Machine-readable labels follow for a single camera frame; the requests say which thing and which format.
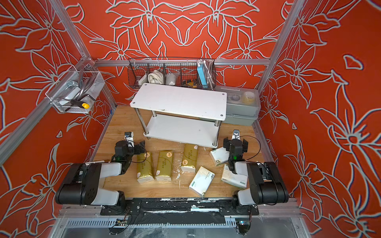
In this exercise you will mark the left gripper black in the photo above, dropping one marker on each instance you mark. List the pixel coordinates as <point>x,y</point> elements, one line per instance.
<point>138,148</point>

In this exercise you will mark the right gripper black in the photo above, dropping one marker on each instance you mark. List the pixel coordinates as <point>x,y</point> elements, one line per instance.
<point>235,143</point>

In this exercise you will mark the white tissue pack back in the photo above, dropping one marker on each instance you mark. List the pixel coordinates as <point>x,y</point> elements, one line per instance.
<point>219,156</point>

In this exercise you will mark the white tissue pack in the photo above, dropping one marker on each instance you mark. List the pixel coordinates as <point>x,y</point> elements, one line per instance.
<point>219,156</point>
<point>234,179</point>
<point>201,181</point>

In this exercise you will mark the gold tissue pack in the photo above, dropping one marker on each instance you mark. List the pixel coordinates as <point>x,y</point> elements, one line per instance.
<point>145,167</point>
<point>164,166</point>
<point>189,161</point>

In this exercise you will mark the white tissue pack front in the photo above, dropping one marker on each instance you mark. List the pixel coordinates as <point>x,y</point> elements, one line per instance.
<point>201,181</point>

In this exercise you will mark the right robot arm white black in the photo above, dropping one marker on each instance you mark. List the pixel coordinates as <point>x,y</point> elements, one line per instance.
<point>266,185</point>

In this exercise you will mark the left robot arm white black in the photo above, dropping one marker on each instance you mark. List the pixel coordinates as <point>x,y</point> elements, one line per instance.
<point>83,183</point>

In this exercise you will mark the white two-tier shelf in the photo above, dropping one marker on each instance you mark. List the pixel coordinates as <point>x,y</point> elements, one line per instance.
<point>179,114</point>

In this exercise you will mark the grey plastic storage box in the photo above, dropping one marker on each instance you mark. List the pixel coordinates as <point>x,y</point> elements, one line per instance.
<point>238,113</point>

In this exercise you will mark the tape roll in box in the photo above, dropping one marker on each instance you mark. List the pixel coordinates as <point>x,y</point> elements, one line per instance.
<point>249,98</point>

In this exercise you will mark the white cloth roll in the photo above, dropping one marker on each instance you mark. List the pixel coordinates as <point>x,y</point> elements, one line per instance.
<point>156,77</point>

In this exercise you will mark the blue box in basket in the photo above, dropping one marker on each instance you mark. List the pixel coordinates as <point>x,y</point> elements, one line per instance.
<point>201,70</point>

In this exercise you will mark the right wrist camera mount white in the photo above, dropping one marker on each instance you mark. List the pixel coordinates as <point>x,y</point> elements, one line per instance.
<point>236,134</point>

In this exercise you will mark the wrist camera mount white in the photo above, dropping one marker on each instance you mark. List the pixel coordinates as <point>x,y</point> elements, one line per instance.
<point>236,134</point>
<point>129,138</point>

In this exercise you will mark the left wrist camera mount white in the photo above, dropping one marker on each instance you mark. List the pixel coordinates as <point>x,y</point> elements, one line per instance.
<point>129,138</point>

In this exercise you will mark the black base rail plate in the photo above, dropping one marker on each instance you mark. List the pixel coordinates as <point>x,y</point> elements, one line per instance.
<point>221,206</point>

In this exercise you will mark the yellow handled tool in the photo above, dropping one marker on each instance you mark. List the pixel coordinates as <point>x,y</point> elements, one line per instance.
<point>80,104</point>

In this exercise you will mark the clear plastic wall bin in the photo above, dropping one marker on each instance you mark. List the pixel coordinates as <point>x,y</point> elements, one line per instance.
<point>81,85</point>

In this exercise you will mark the black wire basket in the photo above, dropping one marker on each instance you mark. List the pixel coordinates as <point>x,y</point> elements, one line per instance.
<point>177,71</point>

